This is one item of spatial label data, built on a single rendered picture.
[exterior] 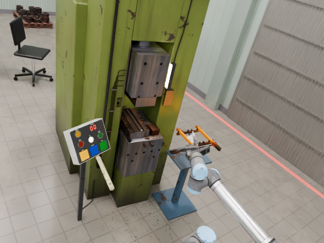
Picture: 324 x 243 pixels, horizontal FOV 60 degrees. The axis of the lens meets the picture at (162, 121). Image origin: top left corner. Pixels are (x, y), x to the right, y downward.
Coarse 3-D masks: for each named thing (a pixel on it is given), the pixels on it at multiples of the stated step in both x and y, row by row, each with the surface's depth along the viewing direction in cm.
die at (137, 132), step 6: (126, 108) 298; (132, 108) 302; (126, 114) 290; (126, 120) 283; (132, 120) 283; (138, 120) 285; (126, 126) 274; (132, 126) 274; (144, 126) 278; (132, 132) 267; (138, 132) 269; (144, 132) 273
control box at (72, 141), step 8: (96, 120) 234; (72, 128) 222; (80, 128) 221; (88, 128) 226; (96, 128) 232; (104, 128) 239; (72, 136) 215; (80, 136) 220; (88, 136) 226; (96, 136) 233; (104, 136) 239; (72, 144) 215; (88, 144) 226; (96, 144) 232; (72, 152) 219; (88, 152) 226; (72, 160) 223; (80, 160) 220
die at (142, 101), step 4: (124, 92) 269; (128, 96) 261; (132, 100) 254; (136, 100) 247; (140, 100) 249; (144, 100) 251; (148, 100) 253; (152, 100) 255; (136, 104) 249; (140, 104) 251; (144, 104) 253; (148, 104) 255; (152, 104) 258
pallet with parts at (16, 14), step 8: (16, 8) 782; (32, 8) 764; (40, 8) 797; (16, 16) 796; (24, 16) 745; (32, 16) 759; (40, 16) 787; (48, 16) 762; (24, 24) 732; (32, 24) 744; (40, 24) 752; (48, 24) 768
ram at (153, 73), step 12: (132, 48) 232; (144, 48) 237; (156, 48) 244; (132, 60) 234; (144, 60) 228; (156, 60) 233; (168, 60) 238; (132, 72) 236; (144, 72) 234; (156, 72) 240; (132, 84) 238; (144, 84) 241; (156, 84) 247; (132, 96) 242; (144, 96) 248; (156, 96) 255
